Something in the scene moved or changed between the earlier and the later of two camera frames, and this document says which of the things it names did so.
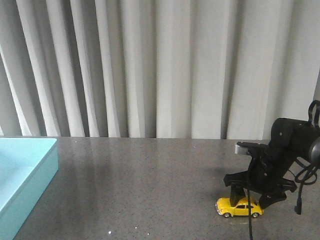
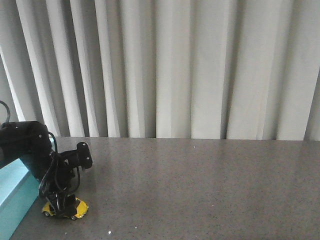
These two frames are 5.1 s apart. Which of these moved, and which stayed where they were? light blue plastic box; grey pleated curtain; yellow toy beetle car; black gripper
Moved: yellow toy beetle car; black gripper
Stayed: grey pleated curtain; light blue plastic box
